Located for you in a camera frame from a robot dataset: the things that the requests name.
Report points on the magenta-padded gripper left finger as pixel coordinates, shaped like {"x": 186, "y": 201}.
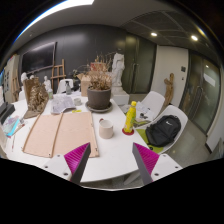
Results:
{"x": 76, "y": 158}

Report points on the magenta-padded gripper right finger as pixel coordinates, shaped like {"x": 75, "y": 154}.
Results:
{"x": 148, "y": 158}

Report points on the yellow drink bottle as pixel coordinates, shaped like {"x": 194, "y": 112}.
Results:
{"x": 130, "y": 118}

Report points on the green seat cushion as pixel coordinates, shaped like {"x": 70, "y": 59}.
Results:
{"x": 143, "y": 136}

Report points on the light wooden board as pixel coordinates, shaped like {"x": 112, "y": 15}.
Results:
{"x": 66, "y": 133}

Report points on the black backpack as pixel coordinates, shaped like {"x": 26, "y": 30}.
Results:
{"x": 163, "y": 131}

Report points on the flat round red coaster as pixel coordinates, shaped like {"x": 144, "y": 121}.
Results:
{"x": 127, "y": 133}

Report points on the stack of papers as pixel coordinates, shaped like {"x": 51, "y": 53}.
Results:
{"x": 143, "y": 111}

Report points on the small yellow tag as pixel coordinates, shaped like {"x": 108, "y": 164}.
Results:
{"x": 77, "y": 111}

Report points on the grey plant saucer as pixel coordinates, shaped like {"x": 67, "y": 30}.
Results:
{"x": 99, "y": 110}

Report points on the white chair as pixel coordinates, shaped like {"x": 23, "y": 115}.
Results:
{"x": 176, "y": 111}
{"x": 61, "y": 86}
{"x": 153, "y": 100}

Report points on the printed paper sheets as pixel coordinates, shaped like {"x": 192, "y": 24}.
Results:
{"x": 62, "y": 104}

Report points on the small white cup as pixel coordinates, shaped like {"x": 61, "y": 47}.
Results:
{"x": 77, "y": 101}

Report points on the dried plant in dark pot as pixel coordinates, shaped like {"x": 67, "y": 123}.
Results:
{"x": 99, "y": 98}

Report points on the clear spray bottle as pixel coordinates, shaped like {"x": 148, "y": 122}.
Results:
{"x": 68, "y": 89}

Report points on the wooden figure sculpture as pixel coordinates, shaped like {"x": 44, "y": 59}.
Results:
{"x": 169, "y": 90}

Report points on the colourful book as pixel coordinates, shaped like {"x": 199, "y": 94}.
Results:
{"x": 11, "y": 125}

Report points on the cardboard box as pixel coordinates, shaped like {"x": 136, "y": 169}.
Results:
{"x": 83, "y": 85}

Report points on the small white figurine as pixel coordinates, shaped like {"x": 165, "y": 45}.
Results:
{"x": 47, "y": 84}

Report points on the black box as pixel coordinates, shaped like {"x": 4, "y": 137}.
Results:
{"x": 6, "y": 111}

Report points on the glass door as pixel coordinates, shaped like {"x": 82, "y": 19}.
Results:
{"x": 205, "y": 93}

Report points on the wooden easel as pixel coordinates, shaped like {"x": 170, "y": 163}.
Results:
{"x": 58, "y": 71}
{"x": 15, "y": 85}

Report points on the white torso statue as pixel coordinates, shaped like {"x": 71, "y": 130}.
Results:
{"x": 117, "y": 70}

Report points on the dark double door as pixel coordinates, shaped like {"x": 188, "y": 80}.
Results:
{"x": 140, "y": 63}

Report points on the white bust statue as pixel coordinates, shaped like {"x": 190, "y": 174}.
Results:
{"x": 24, "y": 77}

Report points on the white cabinet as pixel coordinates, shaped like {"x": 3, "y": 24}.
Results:
{"x": 10, "y": 75}

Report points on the round ceiling spotlight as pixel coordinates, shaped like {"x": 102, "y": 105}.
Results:
{"x": 194, "y": 38}
{"x": 153, "y": 34}

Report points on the long ceiling light panel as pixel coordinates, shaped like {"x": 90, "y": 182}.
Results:
{"x": 56, "y": 11}

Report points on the white pedestal block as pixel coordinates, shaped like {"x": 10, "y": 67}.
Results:
{"x": 120, "y": 98}

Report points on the black wall screen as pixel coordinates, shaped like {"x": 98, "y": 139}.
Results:
{"x": 38, "y": 57}

